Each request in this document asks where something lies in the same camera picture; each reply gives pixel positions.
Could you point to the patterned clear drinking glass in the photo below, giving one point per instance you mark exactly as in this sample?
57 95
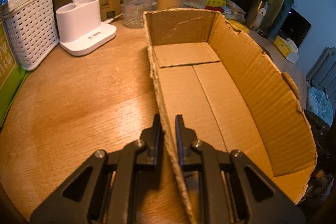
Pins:
133 12

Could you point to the steel thermos flask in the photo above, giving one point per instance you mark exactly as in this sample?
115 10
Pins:
256 14

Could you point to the brown cardboard box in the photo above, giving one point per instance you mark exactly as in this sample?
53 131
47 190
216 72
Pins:
230 92

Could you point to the yellow lidded small jar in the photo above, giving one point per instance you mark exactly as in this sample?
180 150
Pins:
238 26

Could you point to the yellow tissue box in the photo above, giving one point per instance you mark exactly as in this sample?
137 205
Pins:
287 48

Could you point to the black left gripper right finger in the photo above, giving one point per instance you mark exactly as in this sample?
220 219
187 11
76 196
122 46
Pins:
232 189

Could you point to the green printed carton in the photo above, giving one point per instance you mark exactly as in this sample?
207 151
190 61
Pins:
12 75

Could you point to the white woven plastic basket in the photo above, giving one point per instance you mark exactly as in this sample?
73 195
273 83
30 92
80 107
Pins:
32 32

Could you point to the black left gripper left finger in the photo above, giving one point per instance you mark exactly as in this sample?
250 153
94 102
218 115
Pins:
102 189

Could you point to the white desk lamp base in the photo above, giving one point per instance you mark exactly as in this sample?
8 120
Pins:
81 30

